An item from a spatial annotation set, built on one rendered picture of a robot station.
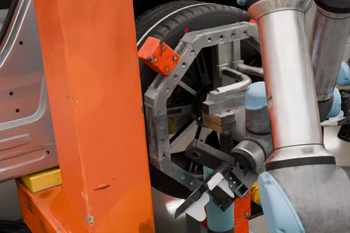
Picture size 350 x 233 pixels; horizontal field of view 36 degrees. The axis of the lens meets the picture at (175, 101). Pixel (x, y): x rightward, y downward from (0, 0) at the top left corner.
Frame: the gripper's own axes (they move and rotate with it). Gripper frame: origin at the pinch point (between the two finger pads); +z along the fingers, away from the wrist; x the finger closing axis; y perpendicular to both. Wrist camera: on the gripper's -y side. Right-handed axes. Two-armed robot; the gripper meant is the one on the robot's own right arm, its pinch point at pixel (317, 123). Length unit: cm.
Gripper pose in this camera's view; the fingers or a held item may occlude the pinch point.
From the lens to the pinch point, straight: 169.3
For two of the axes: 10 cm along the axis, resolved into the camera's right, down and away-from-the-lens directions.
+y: -0.7, -9.4, -3.2
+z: -8.5, 2.3, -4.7
